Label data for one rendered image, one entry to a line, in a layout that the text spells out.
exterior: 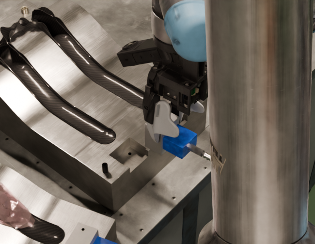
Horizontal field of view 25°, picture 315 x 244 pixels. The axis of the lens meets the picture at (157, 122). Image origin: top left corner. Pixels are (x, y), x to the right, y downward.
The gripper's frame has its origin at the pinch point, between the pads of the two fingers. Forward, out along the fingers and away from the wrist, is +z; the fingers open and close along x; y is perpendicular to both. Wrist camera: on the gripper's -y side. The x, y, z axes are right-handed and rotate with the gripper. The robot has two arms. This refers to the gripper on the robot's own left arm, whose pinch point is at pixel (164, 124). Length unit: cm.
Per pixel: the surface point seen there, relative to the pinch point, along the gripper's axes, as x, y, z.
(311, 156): 71, 0, 66
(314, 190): 80, 0, 89
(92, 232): -20.0, 1.0, 7.9
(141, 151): -1.7, -3.8, 7.4
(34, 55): 0.5, -30.9, 0.4
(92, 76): 6.6, -22.1, 4.9
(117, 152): -4.8, -6.6, 6.8
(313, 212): 73, 4, 90
